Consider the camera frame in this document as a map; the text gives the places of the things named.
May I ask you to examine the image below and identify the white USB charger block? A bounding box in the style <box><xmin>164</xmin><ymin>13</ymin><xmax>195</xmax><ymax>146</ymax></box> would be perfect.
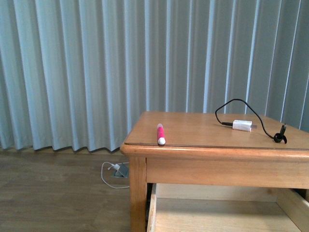
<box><xmin>232</xmin><ymin>120</ymin><xmax>257</xmax><ymax>132</ymax></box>

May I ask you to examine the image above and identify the wooden nightstand cabinet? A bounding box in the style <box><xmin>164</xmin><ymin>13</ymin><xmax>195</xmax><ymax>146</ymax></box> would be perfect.
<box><xmin>121</xmin><ymin>112</ymin><xmax>309</xmax><ymax>232</ymax></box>

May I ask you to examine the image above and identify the pale green pleated curtain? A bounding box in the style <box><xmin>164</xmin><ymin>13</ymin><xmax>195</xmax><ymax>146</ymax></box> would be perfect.
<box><xmin>0</xmin><ymin>0</ymin><xmax>309</xmax><ymax>150</ymax></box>

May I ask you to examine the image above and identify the open metal floor socket box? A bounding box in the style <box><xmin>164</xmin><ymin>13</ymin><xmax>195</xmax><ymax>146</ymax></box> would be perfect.
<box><xmin>112</xmin><ymin>164</ymin><xmax>129</xmax><ymax>178</ymax></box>

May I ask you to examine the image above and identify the wooden drawer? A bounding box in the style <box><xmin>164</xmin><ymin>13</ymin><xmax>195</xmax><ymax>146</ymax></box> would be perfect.
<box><xmin>147</xmin><ymin>184</ymin><xmax>309</xmax><ymax>232</ymax></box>

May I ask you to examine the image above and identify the white plug adapter on floor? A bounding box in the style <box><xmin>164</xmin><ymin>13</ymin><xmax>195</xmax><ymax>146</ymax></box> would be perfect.
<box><xmin>113</xmin><ymin>164</ymin><xmax>120</xmax><ymax>171</ymax></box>

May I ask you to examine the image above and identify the white charger cable on floor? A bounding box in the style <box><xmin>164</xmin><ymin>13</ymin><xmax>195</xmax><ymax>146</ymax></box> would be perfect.
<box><xmin>101</xmin><ymin>161</ymin><xmax>130</xmax><ymax>189</ymax></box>

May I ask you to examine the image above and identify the black cable on nightstand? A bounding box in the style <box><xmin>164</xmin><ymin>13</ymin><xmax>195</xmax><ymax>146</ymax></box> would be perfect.
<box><xmin>214</xmin><ymin>98</ymin><xmax>288</xmax><ymax>144</ymax></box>

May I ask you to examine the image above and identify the pink marker with white caps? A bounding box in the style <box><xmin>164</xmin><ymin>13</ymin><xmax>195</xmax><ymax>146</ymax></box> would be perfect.
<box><xmin>157</xmin><ymin>123</ymin><xmax>166</xmax><ymax>145</ymax></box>

